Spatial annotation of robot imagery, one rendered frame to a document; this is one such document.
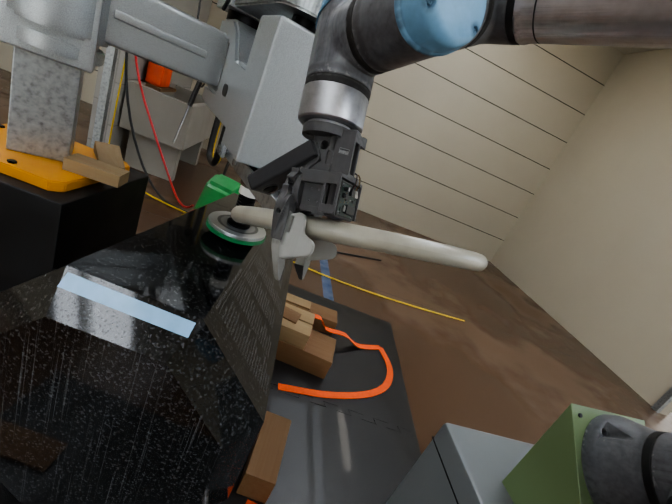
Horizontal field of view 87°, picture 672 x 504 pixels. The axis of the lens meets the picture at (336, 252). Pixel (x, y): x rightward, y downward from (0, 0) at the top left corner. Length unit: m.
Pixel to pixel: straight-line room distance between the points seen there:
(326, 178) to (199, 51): 1.35
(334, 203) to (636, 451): 0.67
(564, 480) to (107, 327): 0.98
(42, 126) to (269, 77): 0.98
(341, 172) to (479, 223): 6.86
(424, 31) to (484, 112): 6.41
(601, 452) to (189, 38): 1.79
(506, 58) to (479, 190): 2.13
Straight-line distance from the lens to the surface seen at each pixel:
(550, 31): 0.51
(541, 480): 0.91
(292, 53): 1.15
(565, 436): 0.87
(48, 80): 1.76
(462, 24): 0.44
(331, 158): 0.48
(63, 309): 1.01
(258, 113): 1.14
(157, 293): 0.98
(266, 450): 1.63
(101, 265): 1.05
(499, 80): 6.89
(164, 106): 4.09
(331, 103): 0.47
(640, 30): 0.48
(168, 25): 1.74
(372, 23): 0.45
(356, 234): 0.46
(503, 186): 7.26
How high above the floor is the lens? 1.39
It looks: 20 degrees down
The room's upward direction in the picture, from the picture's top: 25 degrees clockwise
